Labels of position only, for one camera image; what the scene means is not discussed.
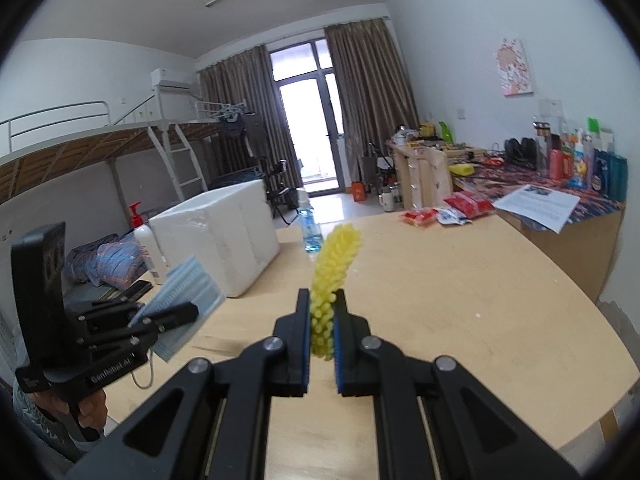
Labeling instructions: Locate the blue face mask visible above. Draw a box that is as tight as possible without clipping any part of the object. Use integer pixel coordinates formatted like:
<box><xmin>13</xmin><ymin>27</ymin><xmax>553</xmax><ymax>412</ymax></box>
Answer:
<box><xmin>129</xmin><ymin>257</ymin><xmax>227</xmax><ymax>363</ymax></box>

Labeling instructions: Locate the yellow foam fruit net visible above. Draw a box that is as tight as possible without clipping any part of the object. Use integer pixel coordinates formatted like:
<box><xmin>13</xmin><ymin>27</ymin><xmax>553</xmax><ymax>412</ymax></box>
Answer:
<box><xmin>309</xmin><ymin>223</ymin><xmax>362</xmax><ymax>361</ymax></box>

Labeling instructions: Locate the grey jacket left forearm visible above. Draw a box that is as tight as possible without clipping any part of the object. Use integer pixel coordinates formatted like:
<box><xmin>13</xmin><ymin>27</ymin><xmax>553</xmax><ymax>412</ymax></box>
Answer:
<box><xmin>9</xmin><ymin>379</ymin><xmax>108</xmax><ymax>478</ymax></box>

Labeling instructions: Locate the person's left hand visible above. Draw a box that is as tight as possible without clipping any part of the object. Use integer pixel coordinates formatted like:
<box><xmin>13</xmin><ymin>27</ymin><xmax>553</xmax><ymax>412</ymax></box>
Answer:
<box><xmin>29</xmin><ymin>388</ymin><xmax>109</xmax><ymax>443</ymax></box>

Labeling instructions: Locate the blue plaid quilt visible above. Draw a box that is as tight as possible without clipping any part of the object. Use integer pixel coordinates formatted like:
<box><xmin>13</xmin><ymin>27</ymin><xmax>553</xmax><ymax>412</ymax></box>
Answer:
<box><xmin>63</xmin><ymin>232</ymin><xmax>148</xmax><ymax>290</ymax></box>

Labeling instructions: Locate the white lotion pump bottle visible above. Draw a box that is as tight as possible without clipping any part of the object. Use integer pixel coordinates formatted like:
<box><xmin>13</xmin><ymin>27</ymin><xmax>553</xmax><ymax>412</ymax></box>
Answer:
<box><xmin>128</xmin><ymin>200</ymin><xmax>168</xmax><ymax>285</ymax></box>

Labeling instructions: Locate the white styrofoam box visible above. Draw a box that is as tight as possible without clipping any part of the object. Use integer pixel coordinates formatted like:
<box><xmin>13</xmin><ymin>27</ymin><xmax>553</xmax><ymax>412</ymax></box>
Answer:
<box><xmin>149</xmin><ymin>180</ymin><xmax>280</xmax><ymax>298</ymax></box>

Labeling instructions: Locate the black folding chair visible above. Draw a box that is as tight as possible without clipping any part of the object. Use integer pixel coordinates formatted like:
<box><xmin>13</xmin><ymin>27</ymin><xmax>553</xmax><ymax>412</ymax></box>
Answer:
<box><xmin>257</xmin><ymin>157</ymin><xmax>298</xmax><ymax>226</ymax></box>

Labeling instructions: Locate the metal bunk bed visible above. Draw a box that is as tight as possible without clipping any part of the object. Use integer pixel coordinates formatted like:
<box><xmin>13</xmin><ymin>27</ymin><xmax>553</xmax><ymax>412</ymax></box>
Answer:
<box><xmin>1</xmin><ymin>89</ymin><xmax>248</xmax><ymax>203</ymax></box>

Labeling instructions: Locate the blue spray bottle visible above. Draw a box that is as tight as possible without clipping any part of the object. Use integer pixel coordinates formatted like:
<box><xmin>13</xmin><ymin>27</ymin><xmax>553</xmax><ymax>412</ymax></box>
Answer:
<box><xmin>297</xmin><ymin>188</ymin><xmax>323</xmax><ymax>254</ymax></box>

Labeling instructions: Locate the red snack packet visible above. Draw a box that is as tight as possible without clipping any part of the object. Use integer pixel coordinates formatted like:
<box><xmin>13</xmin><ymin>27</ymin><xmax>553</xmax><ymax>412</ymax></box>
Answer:
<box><xmin>399</xmin><ymin>208</ymin><xmax>438</xmax><ymax>228</ymax></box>

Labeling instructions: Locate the white snack packet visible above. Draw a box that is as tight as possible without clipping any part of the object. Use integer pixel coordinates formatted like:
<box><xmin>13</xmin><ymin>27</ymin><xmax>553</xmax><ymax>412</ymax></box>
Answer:
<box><xmin>436</xmin><ymin>207</ymin><xmax>472</xmax><ymax>226</ymax></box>

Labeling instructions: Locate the white air conditioner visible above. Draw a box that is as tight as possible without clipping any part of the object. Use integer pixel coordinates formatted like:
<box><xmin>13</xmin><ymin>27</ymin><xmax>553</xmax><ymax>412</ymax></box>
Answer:
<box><xmin>151</xmin><ymin>67</ymin><xmax>198</xmax><ymax>93</ymax></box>

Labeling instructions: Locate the large red snack pack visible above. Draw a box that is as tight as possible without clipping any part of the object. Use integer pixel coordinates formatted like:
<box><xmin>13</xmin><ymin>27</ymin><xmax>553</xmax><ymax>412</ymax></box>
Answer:
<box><xmin>442</xmin><ymin>191</ymin><xmax>495</xmax><ymax>220</ymax></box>

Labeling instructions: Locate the white thermos jug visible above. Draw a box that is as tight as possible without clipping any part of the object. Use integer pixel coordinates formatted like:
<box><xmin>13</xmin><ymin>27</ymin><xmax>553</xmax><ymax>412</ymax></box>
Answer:
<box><xmin>378</xmin><ymin>186</ymin><xmax>396</xmax><ymax>212</ymax></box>

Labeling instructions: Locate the wooden smiley chair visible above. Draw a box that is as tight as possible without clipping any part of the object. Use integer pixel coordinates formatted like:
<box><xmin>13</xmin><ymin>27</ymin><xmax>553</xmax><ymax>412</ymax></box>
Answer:
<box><xmin>419</xmin><ymin>148</ymin><xmax>454</xmax><ymax>207</ymax></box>

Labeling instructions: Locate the printed white paper sheet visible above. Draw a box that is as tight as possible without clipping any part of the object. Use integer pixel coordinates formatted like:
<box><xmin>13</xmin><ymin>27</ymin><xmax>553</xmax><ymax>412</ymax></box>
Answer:
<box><xmin>494</xmin><ymin>184</ymin><xmax>579</xmax><ymax>234</ymax></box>

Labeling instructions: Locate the left brown curtain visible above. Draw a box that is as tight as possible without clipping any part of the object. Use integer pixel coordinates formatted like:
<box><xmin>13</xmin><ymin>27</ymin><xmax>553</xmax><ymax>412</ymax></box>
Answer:
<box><xmin>198</xmin><ymin>44</ymin><xmax>303</xmax><ymax>188</ymax></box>

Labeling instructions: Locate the brown curtain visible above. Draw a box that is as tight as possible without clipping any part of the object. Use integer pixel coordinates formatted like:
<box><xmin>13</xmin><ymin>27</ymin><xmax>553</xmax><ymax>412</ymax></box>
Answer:
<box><xmin>324</xmin><ymin>18</ymin><xmax>419</xmax><ymax>181</ymax></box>
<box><xmin>198</xmin><ymin>44</ymin><xmax>303</xmax><ymax>188</ymax></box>

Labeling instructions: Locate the orange bag on floor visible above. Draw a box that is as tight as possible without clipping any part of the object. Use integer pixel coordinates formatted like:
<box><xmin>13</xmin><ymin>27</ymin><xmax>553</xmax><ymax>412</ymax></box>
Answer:
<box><xmin>350</xmin><ymin>181</ymin><xmax>368</xmax><ymax>203</ymax></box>

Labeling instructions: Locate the patterned desk cloth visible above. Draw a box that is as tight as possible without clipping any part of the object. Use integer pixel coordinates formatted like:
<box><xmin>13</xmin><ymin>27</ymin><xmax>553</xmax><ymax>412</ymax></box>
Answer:
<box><xmin>451</xmin><ymin>164</ymin><xmax>626</xmax><ymax>224</ymax></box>

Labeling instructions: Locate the yellow object on desk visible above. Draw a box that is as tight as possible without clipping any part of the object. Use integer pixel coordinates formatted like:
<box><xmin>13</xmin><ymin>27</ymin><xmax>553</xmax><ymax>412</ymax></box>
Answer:
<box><xmin>448</xmin><ymin>162</ymin><xmax>475</xmax><ymax>177</ymax></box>

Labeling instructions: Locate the light wooden desk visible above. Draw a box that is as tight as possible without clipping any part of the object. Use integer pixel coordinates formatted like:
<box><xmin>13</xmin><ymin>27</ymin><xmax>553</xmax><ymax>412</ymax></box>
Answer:
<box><xmin>387</xmin><ymin>141</ymin><xmax>487</xmax><ymax>209</ymax></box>

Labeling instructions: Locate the glass balcony door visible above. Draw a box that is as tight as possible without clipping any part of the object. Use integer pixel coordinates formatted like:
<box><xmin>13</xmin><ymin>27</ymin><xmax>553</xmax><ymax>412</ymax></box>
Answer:
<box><xmin>270</xmin><ymin>38</ymin><xmax>346</xmax><ymax>196</ymax></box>

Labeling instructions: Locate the green spray bottle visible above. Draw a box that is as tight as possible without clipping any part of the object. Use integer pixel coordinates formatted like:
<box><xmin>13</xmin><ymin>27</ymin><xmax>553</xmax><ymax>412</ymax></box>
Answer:
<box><xmin>438</xmin><ymin>122</ymin><xmax>454</xmax><ymax>144</ymax></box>

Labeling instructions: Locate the red orange bottle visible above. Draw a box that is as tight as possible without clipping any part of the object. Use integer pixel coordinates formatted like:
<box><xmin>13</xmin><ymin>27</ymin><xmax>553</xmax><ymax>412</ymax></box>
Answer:
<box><xmin>549</xmin><ymin>148</ymin><xmax>573</xmax><ymax>182</ymax></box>

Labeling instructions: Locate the blue toiletry box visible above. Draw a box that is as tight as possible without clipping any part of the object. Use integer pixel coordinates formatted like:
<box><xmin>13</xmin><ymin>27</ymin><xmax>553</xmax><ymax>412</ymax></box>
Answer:
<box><xmin>591</xmin><ymin>150</ymin><xmax>628</xmax><ymax>202</ymax></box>

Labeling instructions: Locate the right brown curtain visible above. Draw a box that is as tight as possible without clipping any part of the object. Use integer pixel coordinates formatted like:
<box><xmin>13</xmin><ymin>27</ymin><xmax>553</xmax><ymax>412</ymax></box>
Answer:
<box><xmin>324</xmin><ymin>18</ymin><xmax>419</xmax><ymax>181</ymax></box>

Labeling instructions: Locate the steel thermos bottle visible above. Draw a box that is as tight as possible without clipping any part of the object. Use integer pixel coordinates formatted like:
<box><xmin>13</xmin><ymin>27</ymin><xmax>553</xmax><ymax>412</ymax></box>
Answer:
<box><xmin>533</xmin><ymin>118</ymin><xmax>551</xmax><ymax>177</ymax></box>

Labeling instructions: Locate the anime wall picture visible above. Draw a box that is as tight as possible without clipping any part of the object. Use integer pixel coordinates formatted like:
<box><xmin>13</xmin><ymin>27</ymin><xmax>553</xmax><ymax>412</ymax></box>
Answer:
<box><xmin>496</xmin><ymin>38</ymin><xmax>534</xmax><ymax>96</ymax></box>

